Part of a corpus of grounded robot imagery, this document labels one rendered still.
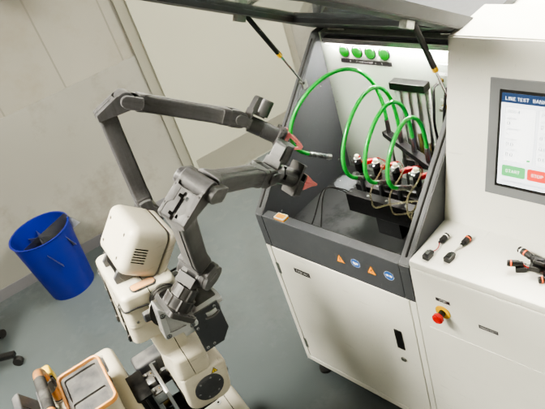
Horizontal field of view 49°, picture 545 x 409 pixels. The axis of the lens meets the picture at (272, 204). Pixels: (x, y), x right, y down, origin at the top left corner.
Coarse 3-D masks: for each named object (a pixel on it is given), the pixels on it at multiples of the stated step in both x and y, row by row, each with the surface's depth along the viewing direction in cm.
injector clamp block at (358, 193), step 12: (348, 192) 220; (360, 192) 218; (372, 192) 220; (384, 192) 215; (396, 192) 212; (360, 204) 218; (396, 204) 207; (408, 204) 205; (372, 216) 218; (384, 216) 213; (396, 216) 208; (384, 228) 217; (396, 228) 212; (408, 228) 215
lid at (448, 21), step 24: (144, 0) 176; (168, 0) 175; (192, 0) 181; (216, 0) 173; (240, 0) 166; (264, 0) 159; (288, 0) 134; (312, 0) 129; (336, 0) 129; (360, 0) 135; (384, 0) 142; (312, 24) 215; (336, 24) 203; (360, 24) 193; (384, 24) 187; (408, 24) 156; (432, 24) 164; (456, 24) 167
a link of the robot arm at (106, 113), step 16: (112, 96) 183; (96, 112) 181; (112, 112) 179; (112, 128) 181; (112, 144) 183; (128, 144) 186; (128, 160) 187; (128, 176) 189; (144, 192) 192; (144, 208) 192
